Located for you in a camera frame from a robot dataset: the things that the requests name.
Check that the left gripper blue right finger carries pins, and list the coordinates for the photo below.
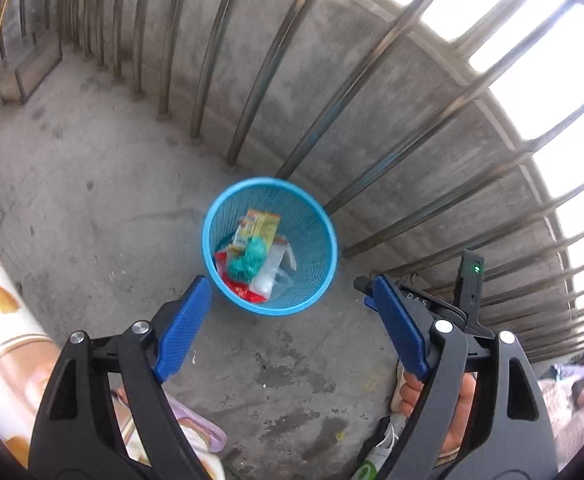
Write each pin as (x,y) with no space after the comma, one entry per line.
(407,321)

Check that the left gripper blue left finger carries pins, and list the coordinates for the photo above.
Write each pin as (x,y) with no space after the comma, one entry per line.
(176,325)

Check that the red plastic snack wrapper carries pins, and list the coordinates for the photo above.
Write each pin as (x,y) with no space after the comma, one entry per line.
(240,289)

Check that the teal crumpled trash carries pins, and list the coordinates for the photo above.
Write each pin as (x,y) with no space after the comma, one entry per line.
(245,267)

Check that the blue plastic mesh trash basket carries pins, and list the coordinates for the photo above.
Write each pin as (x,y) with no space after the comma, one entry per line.
(303,223)

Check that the clear plastic bag in basket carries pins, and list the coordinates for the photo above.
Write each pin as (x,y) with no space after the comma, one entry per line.
(275,275)

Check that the yellow snack packet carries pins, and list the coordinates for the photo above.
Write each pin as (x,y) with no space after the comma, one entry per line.
(255,223)

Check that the metal dustpan box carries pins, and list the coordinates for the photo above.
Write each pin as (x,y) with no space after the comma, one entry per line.
(33,61)

